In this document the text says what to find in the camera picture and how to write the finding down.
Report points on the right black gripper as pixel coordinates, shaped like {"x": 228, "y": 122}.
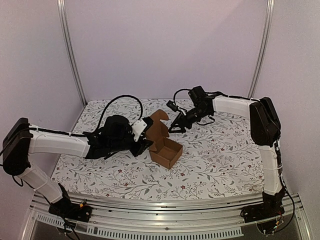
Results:
{"x": 185, "y": 120}

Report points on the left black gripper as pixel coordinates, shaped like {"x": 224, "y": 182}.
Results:
{"x": 143, "y": 146}

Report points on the brown cardboard box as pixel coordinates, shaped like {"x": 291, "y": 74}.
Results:
{"x": 163, "y": 151}

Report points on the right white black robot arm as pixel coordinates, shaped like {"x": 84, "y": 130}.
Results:
{"x": 265, "y": 131}

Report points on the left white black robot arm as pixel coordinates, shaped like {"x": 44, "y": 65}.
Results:
{"x": 25, "y": 139}

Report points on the floral patterned table mat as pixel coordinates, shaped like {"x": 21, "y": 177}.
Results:
{"x": 211, "y": 160}

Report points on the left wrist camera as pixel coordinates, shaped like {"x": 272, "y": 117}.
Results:
{"x": 138, "y": 129}

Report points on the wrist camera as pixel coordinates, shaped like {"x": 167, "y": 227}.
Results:
{"x": 138, "y": 129}
{"x": 170, "y": 104}

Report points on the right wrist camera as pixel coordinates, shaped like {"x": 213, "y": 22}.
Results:
{"x": 170, "y": 104}

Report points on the front aluminium rail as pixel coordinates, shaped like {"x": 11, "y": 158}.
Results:
{"x": 204, "y": 219}

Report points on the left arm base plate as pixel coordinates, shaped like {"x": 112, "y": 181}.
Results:
{"x": 70, "y": 211}

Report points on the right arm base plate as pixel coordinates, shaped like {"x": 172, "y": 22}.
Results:
{"x": 257, "y": 212}

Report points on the right aluminium frame post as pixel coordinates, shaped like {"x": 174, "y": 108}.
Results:
{"x": 270, "y": 5}

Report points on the aluminium frame post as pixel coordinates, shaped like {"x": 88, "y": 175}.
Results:
{"x": 270, "y": 5}
{"x": 61, "y": 6}

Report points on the left aluminium frame post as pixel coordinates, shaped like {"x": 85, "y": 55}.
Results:
{"x": 61, "y": 6}

